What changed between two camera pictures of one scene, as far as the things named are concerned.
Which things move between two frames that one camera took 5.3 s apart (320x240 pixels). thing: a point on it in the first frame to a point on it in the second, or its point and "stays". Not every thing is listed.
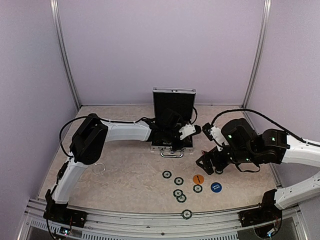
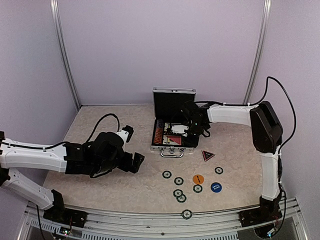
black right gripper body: x=220 y=163 to x=194 y=141
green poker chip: x=181 y=199 stays
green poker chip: x=166 y=174 stays
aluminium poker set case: x=181 y=99 stays
